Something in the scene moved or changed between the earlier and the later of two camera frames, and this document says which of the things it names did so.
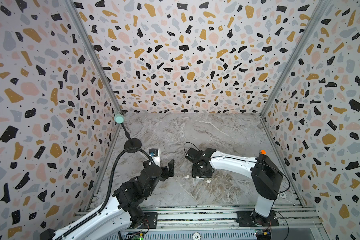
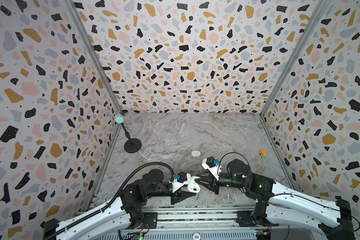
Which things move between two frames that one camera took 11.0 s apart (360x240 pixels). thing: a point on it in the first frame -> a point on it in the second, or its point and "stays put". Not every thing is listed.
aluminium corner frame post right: x=320 y=11 stays put
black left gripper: x=167 y=173 -> x=181 y=195
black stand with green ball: x=130 y=142 stays put
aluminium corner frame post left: x=91 y=44 stays put
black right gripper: x=198 y=156 -> x=215 y=182
